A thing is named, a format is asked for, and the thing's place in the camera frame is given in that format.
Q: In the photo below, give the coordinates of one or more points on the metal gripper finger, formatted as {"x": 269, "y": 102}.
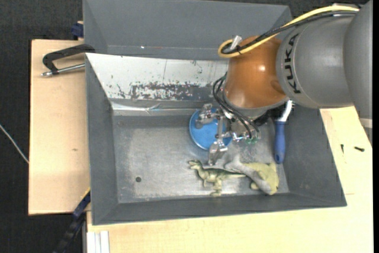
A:
{"x": 208, "y": 116}
{"x": 216, "y": 154}

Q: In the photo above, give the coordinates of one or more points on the green toy dinosaur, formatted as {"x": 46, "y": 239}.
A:
{"x": 211, "y": 176}

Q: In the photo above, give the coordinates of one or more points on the pale wood board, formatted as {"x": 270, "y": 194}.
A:
{"x": 59, "y": 127}

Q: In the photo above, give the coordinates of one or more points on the grey metal bin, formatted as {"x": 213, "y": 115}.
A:
{"x": 163, "y": 157}

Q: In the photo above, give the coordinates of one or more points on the blue round lid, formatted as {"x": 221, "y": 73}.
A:
{"x": 204, "y": 134}

